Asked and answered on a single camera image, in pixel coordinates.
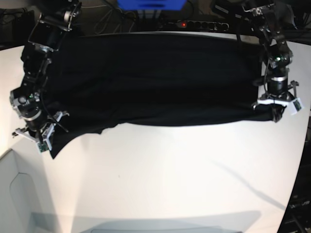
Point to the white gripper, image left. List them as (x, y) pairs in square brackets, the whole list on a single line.
[(40, 129)]

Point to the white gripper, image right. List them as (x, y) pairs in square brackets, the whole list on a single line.
[(282, 100)]

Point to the black T-shirt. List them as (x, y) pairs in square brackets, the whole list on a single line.
[(151, 79)]

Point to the robot arm, image left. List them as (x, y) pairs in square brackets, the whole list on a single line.
[(55, 21)]

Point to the white side table panel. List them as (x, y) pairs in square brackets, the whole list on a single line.
[(37, 201)]

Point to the black power strip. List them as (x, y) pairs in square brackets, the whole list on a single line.
[(200, 26)]

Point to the black equipment with white lettering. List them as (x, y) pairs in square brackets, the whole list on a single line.
[(297, 217)]

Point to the blue box overhead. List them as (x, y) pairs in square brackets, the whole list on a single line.
[(174, 5)]

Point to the wrist camera, image left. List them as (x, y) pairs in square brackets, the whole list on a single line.
[(44, 146)]

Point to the wrist camera, image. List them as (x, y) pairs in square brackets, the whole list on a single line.
[(44, 146), (295, 106)]

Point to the wrist camera, image right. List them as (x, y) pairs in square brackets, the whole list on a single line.
[(295, 106)]

